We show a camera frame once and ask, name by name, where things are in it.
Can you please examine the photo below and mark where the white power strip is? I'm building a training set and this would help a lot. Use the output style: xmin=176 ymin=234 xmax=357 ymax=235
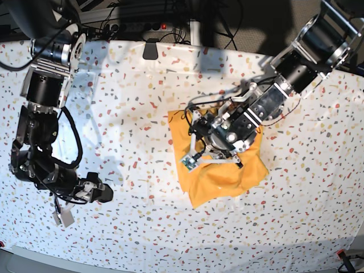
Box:
xmin=106 ymin=22 xmax=174 ymax=32

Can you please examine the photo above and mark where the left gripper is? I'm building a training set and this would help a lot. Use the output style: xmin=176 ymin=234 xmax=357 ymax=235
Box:
xmin=196 ymin=113 xmax=247 ymax=168

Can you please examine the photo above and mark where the aluminium frame post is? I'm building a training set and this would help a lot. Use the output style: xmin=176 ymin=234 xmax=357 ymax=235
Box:
xmin=189 ymin=19 xmax=202 ymax=46

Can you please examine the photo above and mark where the white terrazzo pattern tablecloth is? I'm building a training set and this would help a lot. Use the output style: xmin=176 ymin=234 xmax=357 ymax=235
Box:
xmin=1 ymin=42 xmax=363 ymax=272

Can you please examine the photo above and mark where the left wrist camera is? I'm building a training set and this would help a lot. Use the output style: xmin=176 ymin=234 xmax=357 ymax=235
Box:
xmin=180 ymin=154 xmax=199 ymax=172

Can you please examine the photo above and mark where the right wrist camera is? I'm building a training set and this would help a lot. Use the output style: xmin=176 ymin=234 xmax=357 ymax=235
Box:
xmin=52 ymin=210 xmax=75 ymax=228

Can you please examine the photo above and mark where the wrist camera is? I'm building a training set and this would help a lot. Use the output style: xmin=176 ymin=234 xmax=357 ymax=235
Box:
xmin=180 ymin=154 xmax=199 ymax=172
xmin=52 ymin=210 xmax=75 ymax=228

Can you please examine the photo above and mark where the yellow T-shirt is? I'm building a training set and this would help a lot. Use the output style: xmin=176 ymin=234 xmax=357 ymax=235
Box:
xmin=168 ymin=110 xmax=268 ymax=209

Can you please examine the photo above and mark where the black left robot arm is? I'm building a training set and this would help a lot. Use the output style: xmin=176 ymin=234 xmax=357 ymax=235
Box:
xmin=181 ymin=1 xmax=363 ymax=171

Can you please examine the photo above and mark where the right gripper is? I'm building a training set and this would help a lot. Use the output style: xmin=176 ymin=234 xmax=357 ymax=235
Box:
xmin=45 ymin=170 xmax=114 ymax=204

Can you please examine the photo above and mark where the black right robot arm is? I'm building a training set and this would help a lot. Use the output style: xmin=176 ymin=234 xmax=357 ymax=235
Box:
xmin=5 ymin=1 xmax=113 ymax=205

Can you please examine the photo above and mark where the black table clamp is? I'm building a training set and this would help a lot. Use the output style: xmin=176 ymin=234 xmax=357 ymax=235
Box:
xmin=143 ymin=38 xmax=159 ymax=60

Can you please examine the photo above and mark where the red black clamp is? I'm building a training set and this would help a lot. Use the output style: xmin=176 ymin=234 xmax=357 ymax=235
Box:
xmin=337 ymin=250 xmax=355 ymax=273

